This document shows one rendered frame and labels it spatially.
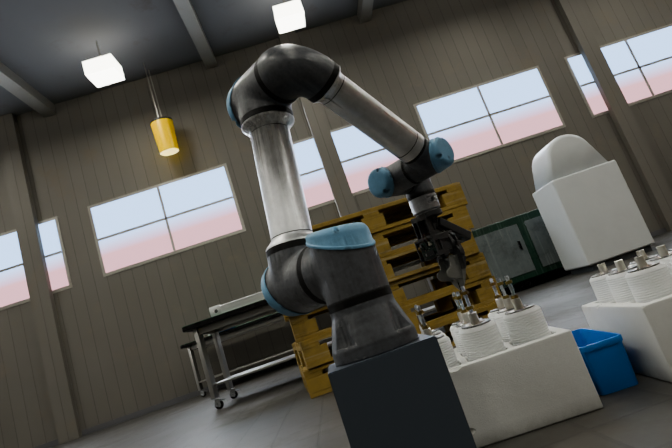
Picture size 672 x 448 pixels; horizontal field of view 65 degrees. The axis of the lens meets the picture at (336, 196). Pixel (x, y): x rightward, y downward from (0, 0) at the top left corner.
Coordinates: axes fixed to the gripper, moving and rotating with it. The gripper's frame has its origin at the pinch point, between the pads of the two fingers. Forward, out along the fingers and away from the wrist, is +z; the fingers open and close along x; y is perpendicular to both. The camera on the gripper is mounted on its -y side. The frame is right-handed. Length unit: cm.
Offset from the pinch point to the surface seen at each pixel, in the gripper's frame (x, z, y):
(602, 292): 8.9, 15.2, -42.2
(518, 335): 7.9, 15.6, -3.6
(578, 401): 15.2, 32.6, -5.5
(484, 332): 4.6, 12.2, 3.4
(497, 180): -455, -127, -640
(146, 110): -734, -437, -194
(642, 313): 28.3, 19.3, -22.4
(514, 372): 8.2, 22.4, 2.9
